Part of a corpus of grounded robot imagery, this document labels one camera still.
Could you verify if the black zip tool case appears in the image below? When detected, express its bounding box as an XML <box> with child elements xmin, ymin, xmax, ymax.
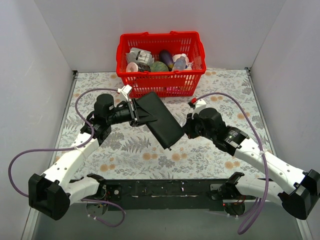
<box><xmin>136</xmin><ymin>92</ymin><xmax>185</xmax><ymax>149</ymax></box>

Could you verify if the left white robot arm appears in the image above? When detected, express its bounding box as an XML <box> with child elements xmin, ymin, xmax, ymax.
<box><xmin>28</xmin><ymin>85</ymin><xmax>139</xmax><ymax>220</ymax></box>

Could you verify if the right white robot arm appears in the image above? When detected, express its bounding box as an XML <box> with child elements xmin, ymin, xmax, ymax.
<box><xmin>183</xmin><ymin>98</ymin><xmax>320</xmax><ymax>220</ymax></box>

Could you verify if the floral table mat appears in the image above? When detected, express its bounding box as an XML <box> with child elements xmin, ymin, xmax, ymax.
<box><xmin>59</xmin><ymin>69</ymin><xmax>273</xmax><ymax>180</ymax></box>

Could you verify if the red plastic shopping basket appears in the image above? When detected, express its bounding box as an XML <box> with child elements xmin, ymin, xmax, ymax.
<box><xmin>116</xmin><ymin>31</ymin><xmax>207</xmax><ymax>98</ymax></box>

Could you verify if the white paper cup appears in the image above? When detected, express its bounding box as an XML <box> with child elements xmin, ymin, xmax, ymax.
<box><xmin>126</xmin><ymin>62</ymin><xmax>139</xmax><ymax>73</ymax></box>

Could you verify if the green round melon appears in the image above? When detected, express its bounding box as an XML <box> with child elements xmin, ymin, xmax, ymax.
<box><xmin>149</xmin><ymin>61</ymin><xmax>169</xmax><ymax>73</ymax></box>

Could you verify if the white pump bottle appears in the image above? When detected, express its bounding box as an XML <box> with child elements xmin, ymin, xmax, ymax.
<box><xmin>185</xmin><ymin>62</ymin><xmax>194</xmax><ymax>71</ymax></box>

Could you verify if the crumpled silver foil pouch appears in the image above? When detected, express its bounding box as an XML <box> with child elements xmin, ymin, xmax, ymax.
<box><xmin>126</xmin><ymin>47</ymin><xmax>155</xmax><ymax>66</ymax></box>

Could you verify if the clear plastic bottle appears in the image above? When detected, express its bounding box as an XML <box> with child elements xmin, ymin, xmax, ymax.
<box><xmin>172</xmin><ymin>55</ymin><xmax>186</xmax><ymax>72</ymax></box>

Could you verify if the purple eggplant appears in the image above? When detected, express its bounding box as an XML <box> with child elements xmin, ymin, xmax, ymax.
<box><xmin>159</xmin><ymin>49</ymin><xmax>174</xmax><ymax>71</ymax></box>

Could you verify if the white bowl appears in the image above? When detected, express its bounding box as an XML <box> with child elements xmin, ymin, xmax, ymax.
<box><xmin>172</xmin><ymin>54</ymin><xmax>189</xmax><ymax>64</ymax></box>

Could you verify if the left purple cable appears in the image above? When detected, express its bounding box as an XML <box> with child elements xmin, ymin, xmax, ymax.
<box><xmin>8</xmin><ymin>87</ymin><xmax>126</xmax><ymax>228</ymax></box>

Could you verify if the purple cable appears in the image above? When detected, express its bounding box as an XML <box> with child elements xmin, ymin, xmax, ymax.
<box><xmin>192</xmin><ymin>92</ymin><xmax>270</xmax><ymax>235</ymax></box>
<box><xmin>8</xmin><ymin>87</ymin><xmax>126</xmax><ymax>228</ymax></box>

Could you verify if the black table edge rail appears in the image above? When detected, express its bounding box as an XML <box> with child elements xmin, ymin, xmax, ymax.
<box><xmin>42</xmin><ymin>176</ymin><xmax>288</xmax><ymax>211</ymax></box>

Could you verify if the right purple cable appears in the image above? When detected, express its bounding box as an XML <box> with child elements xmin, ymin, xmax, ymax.
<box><xmin>192</xmin><ymin>92</ymin><xmax>270</xmax><ymax>235</ymax></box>

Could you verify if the aluminium frame rail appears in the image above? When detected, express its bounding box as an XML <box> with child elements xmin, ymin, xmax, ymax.
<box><xmin>21</xmin><ymin>69</ymin><xmax>313</xmax><ymax>240</ymax></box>

